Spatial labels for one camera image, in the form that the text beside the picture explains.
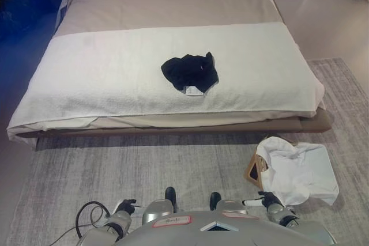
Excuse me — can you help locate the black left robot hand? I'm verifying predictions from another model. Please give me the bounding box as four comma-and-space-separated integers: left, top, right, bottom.
115, 199, 148, 214

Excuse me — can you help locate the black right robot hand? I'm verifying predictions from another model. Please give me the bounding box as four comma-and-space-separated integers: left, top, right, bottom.
244, 190, 282, 208

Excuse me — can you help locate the black garment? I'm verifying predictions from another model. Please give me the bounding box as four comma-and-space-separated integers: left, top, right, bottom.
160, 51, 221, 97

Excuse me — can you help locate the wooden laundry basket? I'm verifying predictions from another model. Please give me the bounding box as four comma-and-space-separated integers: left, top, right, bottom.
244, 135, 300, 192

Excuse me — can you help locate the bed with white cover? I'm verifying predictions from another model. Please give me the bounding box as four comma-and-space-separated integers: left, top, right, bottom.
6, 24, 325, 143

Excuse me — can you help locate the silver left robot leg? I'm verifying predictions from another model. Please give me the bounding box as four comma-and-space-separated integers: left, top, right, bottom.
142, 186, 178, 225

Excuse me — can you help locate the silver robot leg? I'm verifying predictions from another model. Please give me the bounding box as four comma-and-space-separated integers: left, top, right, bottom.
208, 191, 261, 218
142, 186, 178, 225

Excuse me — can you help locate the silver right robot leg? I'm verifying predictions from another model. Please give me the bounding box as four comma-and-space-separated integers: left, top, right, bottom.
208, 191, 261, 218

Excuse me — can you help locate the white garment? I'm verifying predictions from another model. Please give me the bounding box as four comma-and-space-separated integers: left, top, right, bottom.
256, 137, 340, 207

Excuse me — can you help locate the beige duvet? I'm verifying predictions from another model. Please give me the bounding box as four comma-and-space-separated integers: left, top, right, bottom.
54, 0, 287, 40

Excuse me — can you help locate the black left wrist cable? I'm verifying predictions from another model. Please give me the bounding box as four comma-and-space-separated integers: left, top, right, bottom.
75, 200, 116, 237

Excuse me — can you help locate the thin grey floor cable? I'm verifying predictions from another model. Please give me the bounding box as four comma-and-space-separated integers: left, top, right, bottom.
51, 219, 89, 244

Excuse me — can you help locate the brown upholstered bed frame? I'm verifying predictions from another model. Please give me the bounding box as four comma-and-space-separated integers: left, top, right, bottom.
13, 107, 332, 141

